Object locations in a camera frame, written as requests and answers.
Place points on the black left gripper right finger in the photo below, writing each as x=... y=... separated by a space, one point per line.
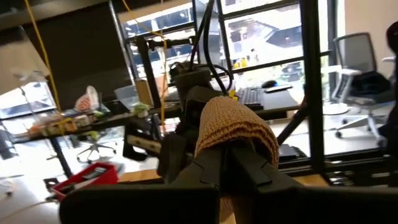
x=248 y=171

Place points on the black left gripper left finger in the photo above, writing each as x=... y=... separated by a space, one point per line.
x=208 y=171

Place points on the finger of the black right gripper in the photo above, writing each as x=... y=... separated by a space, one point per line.
x=172 y=158

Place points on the brown elastic bandage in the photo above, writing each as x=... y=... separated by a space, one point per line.
x=236 y=124

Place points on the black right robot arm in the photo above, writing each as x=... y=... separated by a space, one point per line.
x=192 y=79

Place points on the brown cardboard box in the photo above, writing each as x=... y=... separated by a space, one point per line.
x=144 y=91

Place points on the black keyboard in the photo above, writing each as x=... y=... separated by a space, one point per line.
x=250 y=97

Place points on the clear plastic bin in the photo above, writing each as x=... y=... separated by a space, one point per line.
x=127 y=96

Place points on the red plastic crate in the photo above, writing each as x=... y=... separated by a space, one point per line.
x=105 y=179

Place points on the black office desk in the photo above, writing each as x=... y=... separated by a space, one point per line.
x=280 y=99

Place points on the black swivel chair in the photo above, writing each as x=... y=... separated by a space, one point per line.
x=94 y=149

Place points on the black computer mouse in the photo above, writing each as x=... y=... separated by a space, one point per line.
x=269 y=84

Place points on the white and orange bag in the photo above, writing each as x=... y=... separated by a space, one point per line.
x=87 y=101

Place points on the grey mesh office chair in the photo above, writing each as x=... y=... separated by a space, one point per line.
x=357 y=62

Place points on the black metal rail frame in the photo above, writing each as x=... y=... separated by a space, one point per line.
x=312 y=93

